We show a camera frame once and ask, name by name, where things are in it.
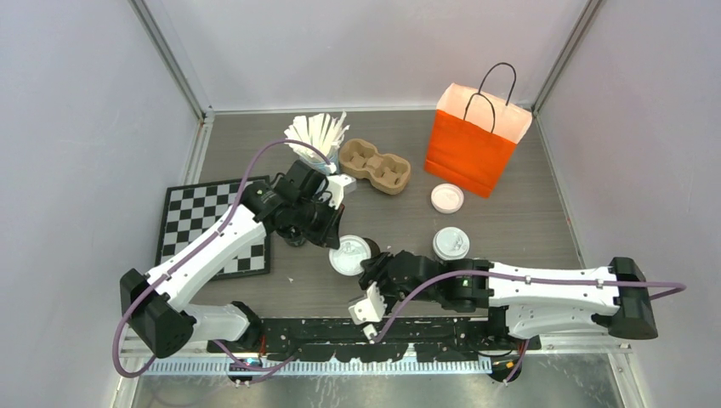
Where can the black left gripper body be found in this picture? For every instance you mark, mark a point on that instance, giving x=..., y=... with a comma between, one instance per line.
x=316, y=218

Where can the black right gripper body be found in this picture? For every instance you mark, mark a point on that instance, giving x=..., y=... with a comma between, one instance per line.
x=394, y=290

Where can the white coffee cup lid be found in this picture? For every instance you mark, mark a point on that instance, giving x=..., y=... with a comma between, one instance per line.
x=451, y=242

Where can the black paper coffee cup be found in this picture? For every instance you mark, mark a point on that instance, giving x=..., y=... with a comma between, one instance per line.
x=450, y=259

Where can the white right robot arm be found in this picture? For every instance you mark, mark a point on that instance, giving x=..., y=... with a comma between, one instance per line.
x=521, y=302

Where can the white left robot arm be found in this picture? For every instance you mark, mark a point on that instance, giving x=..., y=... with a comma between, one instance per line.
x=157, y=305

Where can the light blue cup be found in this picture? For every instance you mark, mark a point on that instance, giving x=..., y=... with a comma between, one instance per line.
x=329, y=166

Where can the brown cardboard cup carrier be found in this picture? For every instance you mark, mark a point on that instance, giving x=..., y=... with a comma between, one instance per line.
x=387, y=172

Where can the white wooden stir sticks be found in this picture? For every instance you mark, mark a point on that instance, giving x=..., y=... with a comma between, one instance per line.
x=322, y=131

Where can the stack of white lids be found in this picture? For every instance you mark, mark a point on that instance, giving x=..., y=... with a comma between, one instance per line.
x=446, y=198

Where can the black white chessboard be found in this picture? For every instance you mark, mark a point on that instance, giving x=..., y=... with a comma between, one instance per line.
x=190, y=210

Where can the orange paper bag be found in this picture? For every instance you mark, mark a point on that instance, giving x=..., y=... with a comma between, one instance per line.
x=474, y=135

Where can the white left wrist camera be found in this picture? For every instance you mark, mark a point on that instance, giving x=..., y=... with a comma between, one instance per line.
x=339, y=185

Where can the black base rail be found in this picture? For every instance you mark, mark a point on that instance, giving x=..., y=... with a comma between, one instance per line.
x=434, y=339

